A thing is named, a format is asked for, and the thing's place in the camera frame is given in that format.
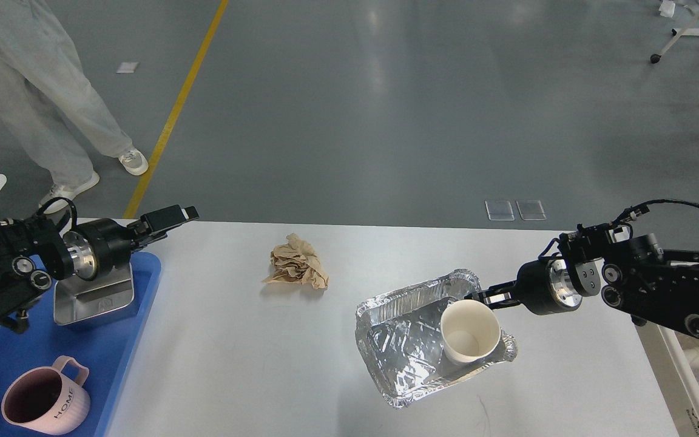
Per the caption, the blue plastic tray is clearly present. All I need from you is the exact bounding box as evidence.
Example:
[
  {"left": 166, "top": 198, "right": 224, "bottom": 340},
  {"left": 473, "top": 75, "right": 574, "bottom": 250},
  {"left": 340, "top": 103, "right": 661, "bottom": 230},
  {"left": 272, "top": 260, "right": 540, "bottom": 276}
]
[{"left": 0, "top": 252, "right": 161, "bottom": 436}]

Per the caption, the stainless steel square tray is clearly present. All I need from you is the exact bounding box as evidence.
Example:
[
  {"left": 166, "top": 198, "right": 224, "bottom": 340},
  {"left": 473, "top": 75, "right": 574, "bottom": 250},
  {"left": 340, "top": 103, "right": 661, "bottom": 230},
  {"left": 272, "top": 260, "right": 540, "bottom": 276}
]
[{"left": 53, "top": 263, "right": 138, "bottom": 330}]

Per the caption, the aluminium foil tray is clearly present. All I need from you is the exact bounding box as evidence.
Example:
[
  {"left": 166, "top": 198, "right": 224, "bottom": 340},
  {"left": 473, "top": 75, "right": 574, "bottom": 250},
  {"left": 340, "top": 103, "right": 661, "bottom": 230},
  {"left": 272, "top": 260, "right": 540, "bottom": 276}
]
[{"left": 355, "top": 269, "right": 518, "bottom": 409}]

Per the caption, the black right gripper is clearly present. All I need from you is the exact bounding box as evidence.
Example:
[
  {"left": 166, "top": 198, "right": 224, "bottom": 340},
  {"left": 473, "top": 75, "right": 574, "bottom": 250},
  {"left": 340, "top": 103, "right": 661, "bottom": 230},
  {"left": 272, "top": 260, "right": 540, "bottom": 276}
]
[{"left": 464, "top": 259, "right": 583, "bottom": 316}]

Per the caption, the brown paper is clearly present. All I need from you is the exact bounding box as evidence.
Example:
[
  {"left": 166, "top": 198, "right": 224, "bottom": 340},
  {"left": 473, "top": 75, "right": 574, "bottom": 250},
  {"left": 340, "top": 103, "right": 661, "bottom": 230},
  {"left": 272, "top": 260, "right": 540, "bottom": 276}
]
[{"left": 263, "top": 233, "right": 329, "bottom": 290}]

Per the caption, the white plastic bin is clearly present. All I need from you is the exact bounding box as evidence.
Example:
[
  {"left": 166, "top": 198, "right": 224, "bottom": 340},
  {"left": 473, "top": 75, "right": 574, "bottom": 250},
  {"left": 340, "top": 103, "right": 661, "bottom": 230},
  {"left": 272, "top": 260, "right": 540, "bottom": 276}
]
[{"left": 637, "top": 323, "right": 699, "bottom": 436}]

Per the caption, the person in grey trousers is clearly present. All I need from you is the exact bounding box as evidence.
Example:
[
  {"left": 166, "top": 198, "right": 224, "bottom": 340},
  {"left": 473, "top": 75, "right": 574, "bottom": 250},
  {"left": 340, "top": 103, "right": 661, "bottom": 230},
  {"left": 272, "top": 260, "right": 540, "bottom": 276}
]
[{"left": 0, "top": 1, "right": 148, "bottom": 215}]

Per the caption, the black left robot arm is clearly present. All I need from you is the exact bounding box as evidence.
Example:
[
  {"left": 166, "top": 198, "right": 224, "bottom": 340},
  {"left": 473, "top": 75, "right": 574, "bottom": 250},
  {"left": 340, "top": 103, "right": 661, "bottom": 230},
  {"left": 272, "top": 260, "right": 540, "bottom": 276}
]
[{"left": 0, "top": 197, "right": 199, "bottom": 334}]

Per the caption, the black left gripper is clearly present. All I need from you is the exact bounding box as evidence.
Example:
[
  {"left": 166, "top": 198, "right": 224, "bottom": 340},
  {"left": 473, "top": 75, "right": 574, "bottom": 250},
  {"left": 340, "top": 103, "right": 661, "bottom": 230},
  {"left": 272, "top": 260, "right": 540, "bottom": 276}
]
[{"left": 63, "top": 205, "right": 199, "bottom": 280}]

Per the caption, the pink mug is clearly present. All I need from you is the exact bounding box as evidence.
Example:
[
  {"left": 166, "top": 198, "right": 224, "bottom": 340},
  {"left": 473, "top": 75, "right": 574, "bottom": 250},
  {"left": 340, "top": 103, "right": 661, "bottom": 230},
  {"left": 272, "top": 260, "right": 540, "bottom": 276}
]
[{"left": 1, "top": 355, "right": 91, "bottom": 435}]

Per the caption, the cream paper cup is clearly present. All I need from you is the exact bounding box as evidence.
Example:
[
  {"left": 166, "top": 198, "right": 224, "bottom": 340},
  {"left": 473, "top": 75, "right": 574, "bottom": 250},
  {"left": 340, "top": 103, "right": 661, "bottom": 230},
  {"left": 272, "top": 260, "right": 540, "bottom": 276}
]
[{"left": 441, "top": 299, "right": 501, "bottom": 365}]

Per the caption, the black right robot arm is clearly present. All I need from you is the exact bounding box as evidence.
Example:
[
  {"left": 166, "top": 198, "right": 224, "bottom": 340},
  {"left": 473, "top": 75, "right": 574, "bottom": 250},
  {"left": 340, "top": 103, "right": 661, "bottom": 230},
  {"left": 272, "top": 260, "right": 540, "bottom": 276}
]
[{"left": 465, "top": 198, "right": 699, "bottom": 339}]

